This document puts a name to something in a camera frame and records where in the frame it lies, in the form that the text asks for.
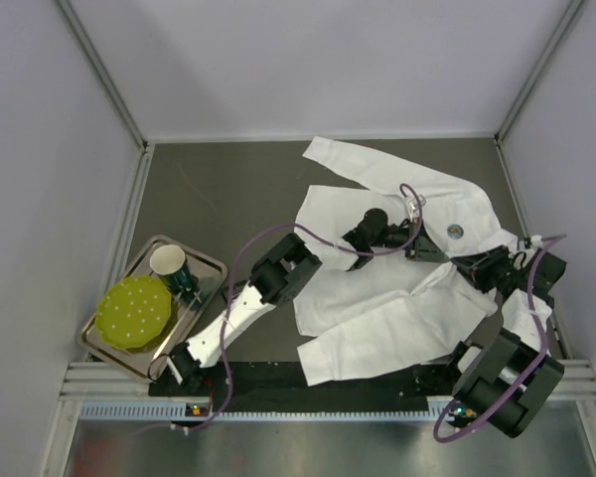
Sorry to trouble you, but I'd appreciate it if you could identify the blue round brooch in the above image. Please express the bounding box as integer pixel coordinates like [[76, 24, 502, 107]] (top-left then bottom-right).
[[447, 224, 464, 239]]

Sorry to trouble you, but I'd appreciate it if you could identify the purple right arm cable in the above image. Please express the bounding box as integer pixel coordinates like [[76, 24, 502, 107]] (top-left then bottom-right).
[[434, 233, 568, 443]]

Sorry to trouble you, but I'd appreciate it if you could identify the metal knife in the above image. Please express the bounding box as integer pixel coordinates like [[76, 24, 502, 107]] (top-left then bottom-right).
[[152, 328, 181, 360]]

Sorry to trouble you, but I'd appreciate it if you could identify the small black box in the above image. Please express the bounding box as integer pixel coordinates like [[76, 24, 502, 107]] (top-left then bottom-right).
[[220, 286, 239, 304]]

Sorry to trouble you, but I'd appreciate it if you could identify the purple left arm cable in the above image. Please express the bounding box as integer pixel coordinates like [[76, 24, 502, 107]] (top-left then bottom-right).
[[171, 183, 426, 438]]

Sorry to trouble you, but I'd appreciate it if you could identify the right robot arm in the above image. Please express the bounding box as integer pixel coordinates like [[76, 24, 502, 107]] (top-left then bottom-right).
[[433, 238, 567, 442]]

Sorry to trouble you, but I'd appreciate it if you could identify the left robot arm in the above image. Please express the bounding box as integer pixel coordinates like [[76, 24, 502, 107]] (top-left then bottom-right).
[[166, 208, 447, 390]]

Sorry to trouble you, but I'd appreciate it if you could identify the green paper cup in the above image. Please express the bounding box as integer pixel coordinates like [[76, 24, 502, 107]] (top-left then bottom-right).
[[149, 244, 198, 293]]

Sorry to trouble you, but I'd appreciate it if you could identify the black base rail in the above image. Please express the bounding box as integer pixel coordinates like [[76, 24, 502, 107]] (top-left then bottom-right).
[[148, 361, 478, 413]]

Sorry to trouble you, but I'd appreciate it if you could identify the silver metal tray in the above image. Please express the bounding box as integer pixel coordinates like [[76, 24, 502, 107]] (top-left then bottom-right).
[[76, 236, 227, 383]]

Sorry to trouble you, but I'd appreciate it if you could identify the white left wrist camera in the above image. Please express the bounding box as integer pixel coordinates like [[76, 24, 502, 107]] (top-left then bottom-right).
[[405, 195, 426, 221]]

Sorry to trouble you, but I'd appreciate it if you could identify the green polka dot plate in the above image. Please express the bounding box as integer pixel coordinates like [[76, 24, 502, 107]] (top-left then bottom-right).
[[94, 275, 172, 351]]

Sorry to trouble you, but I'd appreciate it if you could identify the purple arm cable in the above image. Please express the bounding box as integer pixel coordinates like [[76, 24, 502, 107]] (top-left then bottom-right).
[[171, 183, 426, 438], [434, 233, 568, 443]]

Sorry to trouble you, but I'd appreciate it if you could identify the white button-up shirt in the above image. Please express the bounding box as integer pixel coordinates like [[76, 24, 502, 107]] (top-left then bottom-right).
[[293, 135, 552, 387]]

